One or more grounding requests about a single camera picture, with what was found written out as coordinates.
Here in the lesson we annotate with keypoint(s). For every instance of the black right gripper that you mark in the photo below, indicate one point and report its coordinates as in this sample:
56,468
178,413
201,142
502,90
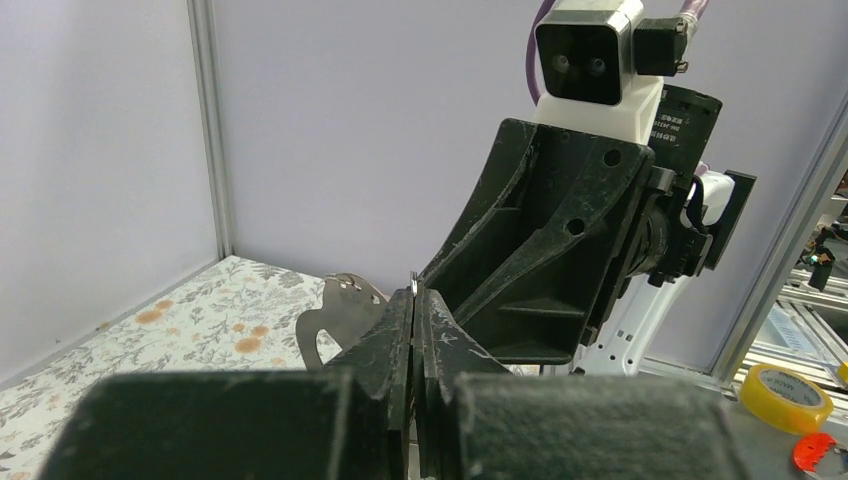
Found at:
524,263

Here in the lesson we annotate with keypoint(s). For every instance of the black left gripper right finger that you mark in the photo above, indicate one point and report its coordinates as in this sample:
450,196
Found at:
478,420

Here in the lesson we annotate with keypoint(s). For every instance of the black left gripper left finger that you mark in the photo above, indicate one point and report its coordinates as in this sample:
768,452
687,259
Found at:
346,420

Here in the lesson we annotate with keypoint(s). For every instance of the floral table mat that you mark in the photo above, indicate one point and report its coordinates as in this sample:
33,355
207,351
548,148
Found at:
239,314

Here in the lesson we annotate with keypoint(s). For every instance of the yellow tape roll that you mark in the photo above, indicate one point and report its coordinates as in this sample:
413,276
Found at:
784,399

